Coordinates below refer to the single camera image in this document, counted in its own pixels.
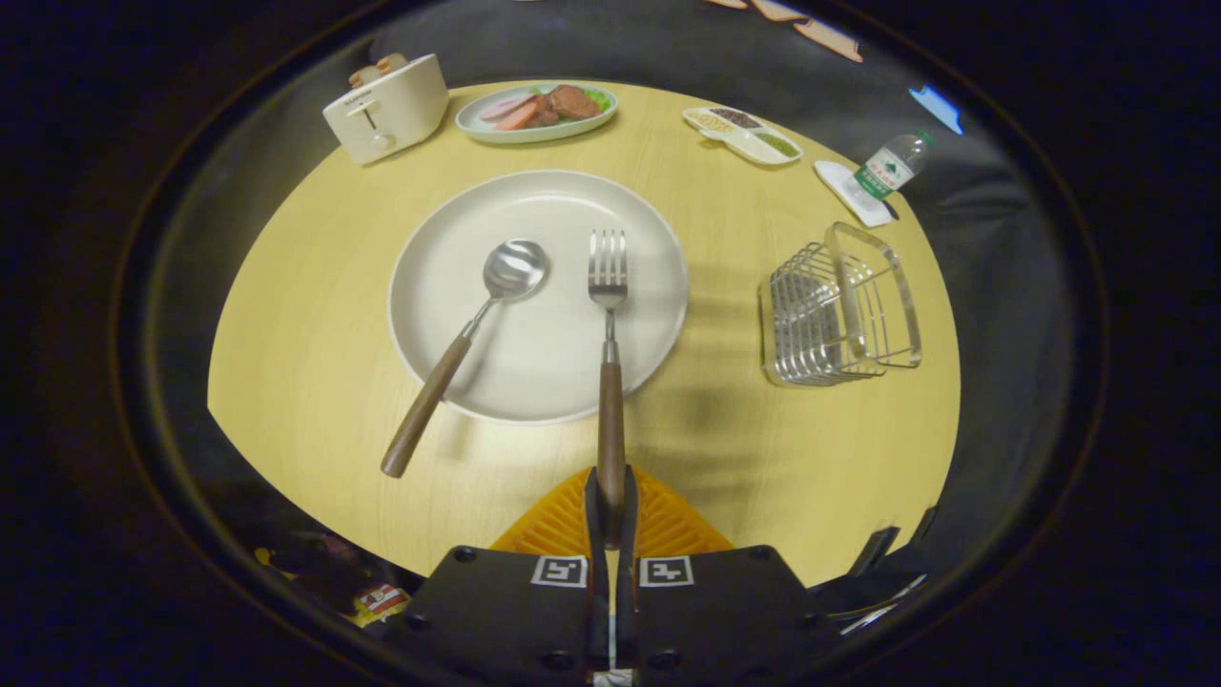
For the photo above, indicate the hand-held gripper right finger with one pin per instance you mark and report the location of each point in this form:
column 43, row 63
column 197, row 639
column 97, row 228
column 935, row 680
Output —
column 630, row 534

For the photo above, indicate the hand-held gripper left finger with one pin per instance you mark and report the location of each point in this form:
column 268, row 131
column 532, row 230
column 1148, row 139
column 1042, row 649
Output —
column 595, row 534

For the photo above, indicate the large white round plate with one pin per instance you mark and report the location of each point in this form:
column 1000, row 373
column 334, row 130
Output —
column 553, row 353

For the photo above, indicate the red and yellow packet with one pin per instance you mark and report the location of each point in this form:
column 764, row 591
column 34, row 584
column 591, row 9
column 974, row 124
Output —
column 380, row 601

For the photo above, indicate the small white rectangular dish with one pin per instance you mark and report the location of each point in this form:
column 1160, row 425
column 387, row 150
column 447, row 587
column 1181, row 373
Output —
column 849, row 196

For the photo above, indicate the white divided condiment tray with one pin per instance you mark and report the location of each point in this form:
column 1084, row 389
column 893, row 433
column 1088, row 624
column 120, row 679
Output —
column 744, row 134

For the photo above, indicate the green plate of sliced meat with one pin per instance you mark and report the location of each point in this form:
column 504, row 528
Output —
column 539, row 110

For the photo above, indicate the clear plastic water bottle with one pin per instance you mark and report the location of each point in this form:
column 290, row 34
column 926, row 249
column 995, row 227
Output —
column 889, row 170

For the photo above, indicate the cream white toaster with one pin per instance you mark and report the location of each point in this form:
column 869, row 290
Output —
column 391, row 110

